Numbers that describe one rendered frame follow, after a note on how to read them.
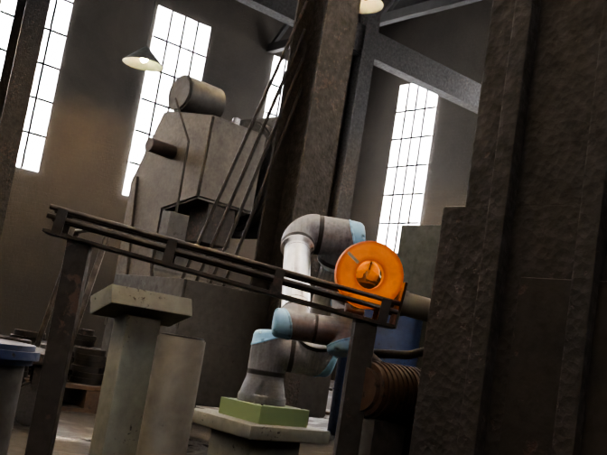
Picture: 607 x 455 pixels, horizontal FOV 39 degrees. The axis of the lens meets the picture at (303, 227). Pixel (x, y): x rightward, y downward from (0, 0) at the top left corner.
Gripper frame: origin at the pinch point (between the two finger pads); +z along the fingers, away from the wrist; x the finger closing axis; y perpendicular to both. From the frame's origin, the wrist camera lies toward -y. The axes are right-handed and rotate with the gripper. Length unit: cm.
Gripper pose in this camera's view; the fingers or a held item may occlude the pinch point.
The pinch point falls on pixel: (369, 266)
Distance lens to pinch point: 196.9
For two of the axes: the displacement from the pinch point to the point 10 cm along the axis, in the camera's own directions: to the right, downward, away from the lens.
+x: 9.8, 1.7, 0.8
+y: 1.3, -9.1, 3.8
